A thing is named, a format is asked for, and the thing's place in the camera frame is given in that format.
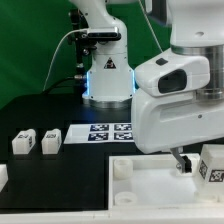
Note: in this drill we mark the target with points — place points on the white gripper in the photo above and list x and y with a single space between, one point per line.
165 111

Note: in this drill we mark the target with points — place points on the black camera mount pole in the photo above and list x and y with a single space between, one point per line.
78 22

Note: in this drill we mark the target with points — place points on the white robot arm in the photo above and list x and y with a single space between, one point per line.
197 29

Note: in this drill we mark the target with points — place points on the white sheet with tags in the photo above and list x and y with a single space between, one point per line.
99 133

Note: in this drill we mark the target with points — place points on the white square tabletop panel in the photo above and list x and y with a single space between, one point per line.
152 182

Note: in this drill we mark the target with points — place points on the black camera on mount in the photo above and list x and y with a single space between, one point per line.
102 34

